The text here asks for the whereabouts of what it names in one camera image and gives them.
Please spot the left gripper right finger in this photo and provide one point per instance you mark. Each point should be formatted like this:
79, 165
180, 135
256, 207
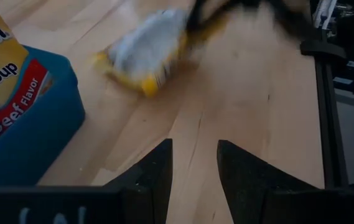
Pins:
245, 180

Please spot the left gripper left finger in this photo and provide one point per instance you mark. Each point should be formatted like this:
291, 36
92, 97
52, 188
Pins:
151, 174

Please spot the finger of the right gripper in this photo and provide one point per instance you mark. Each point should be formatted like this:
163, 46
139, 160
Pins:
197, 15
291, 21

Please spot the yellow creamy chicken ramen packet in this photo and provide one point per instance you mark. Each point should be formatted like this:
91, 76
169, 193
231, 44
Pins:
145, 53

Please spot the blue plastic bin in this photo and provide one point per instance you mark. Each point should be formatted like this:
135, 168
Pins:
46, 140

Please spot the white strip on frame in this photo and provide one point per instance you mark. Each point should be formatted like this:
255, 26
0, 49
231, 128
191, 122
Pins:
324, 9

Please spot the black frame clamp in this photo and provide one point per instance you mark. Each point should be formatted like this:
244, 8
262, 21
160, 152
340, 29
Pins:
323, 49

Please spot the black aluminium table frame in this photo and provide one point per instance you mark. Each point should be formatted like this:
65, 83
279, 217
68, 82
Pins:
329, 124

